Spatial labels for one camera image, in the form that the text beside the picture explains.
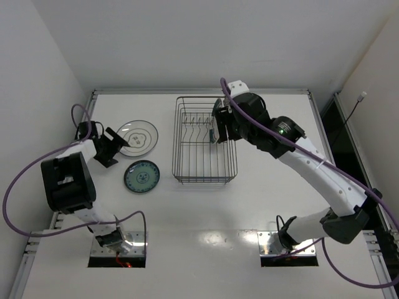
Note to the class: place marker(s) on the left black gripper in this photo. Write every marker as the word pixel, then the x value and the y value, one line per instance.
pixel 110 148

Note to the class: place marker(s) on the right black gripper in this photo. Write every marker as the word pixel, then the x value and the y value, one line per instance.
pixel 223 125

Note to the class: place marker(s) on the green red rimmed plate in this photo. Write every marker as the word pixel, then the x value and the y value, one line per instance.
pixel 213 131
pixel 217 107

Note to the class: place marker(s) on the white plate green line rim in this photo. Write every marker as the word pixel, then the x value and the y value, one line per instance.
pixel 141 136

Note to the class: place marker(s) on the blue floral green plate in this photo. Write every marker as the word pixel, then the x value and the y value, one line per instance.
pixel 141 176

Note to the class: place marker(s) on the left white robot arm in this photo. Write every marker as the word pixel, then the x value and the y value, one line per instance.
pixel 70 188

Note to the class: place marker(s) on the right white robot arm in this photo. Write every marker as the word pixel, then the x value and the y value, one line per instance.
pixel 351 206

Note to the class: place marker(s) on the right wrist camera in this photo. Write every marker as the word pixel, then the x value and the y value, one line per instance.
pixel 237 88

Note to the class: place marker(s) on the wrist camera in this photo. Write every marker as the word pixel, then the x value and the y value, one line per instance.
pixel 92 130
pixel 237 88

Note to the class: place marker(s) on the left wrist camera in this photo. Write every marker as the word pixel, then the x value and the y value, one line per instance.
pixel 92 130

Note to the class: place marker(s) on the grey wire dish rack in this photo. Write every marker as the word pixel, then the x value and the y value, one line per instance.
pixel 194 158

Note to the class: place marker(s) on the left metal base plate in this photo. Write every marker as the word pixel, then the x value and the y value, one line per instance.
pixel 133 246

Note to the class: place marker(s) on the metal base plate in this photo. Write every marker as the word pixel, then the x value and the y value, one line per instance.
pixel 133 246
pixel 269 246

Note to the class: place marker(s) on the black wall cable white plug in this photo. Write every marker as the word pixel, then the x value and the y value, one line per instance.
pixel 360 98

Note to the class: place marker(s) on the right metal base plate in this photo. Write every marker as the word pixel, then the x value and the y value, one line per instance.
pixel 269 246

